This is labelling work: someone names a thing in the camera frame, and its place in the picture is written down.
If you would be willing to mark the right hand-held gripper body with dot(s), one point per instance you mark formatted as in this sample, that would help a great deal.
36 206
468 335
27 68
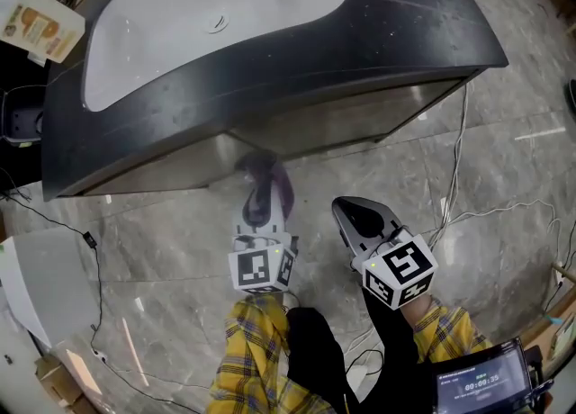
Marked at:
400 263

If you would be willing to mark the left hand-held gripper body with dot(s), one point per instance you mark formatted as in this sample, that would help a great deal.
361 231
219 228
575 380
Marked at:
249 268

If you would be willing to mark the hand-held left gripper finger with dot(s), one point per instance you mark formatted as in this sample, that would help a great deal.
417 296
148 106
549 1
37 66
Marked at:
247 218
280 214

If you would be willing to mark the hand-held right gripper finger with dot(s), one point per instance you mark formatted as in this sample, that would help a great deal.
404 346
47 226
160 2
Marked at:
346 236
387 218

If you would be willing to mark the purple grey cloth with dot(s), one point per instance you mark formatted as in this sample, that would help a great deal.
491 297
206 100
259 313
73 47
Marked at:
261 164

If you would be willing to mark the person's left forearm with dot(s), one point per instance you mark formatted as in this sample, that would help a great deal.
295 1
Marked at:
252 340

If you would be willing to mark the person's right forearm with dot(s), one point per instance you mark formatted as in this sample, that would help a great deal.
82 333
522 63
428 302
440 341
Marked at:
450 331

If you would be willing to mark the dark wooden vanity cabinet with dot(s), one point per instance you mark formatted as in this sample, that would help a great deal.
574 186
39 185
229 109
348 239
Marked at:
405 20

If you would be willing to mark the person's legs in black trousers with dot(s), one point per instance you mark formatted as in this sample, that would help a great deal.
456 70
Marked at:
315 349

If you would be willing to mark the black tablet screen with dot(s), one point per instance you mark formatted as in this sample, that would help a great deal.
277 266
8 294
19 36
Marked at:
481 380

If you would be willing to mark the black power adapter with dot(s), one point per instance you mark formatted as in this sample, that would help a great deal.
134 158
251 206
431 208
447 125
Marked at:
89 240

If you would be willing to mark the light wooden table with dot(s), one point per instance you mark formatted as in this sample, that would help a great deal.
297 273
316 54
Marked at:
562 313

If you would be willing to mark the white power strip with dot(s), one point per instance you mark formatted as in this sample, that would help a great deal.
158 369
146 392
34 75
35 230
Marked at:
100 356

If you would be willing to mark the white sink basin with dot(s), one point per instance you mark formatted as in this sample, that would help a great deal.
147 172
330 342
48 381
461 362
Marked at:
202 20

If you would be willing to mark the black round basin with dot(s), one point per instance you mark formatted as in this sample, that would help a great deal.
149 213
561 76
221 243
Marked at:
571 97

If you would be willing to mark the cardboard box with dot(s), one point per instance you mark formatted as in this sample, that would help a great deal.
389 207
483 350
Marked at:
54 376

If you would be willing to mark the large cream pump bottle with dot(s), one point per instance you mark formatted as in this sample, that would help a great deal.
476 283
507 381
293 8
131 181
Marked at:
40 25

